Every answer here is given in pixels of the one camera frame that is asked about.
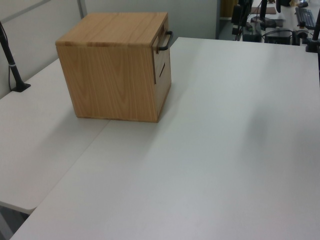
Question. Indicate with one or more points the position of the computer mouse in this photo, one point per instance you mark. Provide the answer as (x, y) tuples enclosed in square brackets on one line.
[(303, 4)]

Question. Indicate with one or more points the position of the brown desk pad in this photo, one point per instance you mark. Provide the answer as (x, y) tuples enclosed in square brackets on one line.
[(271, 10)]

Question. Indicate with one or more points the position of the black keyboard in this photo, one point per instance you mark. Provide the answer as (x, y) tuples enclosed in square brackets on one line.
[(306, 16)]

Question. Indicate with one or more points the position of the black clamp stand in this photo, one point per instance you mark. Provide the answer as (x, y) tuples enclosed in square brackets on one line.
[(313, 43)]

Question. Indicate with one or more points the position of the tan board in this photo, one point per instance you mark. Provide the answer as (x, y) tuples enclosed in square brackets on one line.
[(226, 8)]

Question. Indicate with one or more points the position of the black monitor stand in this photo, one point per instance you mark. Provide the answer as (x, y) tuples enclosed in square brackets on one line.
[(262, 11)]

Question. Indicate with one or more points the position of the black device with green part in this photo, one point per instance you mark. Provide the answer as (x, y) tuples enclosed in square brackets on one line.
[(252, 35)]

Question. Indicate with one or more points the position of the black pole stand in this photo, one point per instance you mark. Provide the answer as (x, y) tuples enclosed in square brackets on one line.
[(12, 67)]

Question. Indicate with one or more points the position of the wooden drawer cabinet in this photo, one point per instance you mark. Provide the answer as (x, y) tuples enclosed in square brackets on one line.
[(107, 82)]

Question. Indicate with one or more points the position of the black box device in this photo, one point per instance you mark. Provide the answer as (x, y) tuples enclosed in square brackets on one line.
[(278, 37)]

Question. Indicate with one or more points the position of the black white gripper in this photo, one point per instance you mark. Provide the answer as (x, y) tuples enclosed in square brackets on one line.
[(237, 15)]

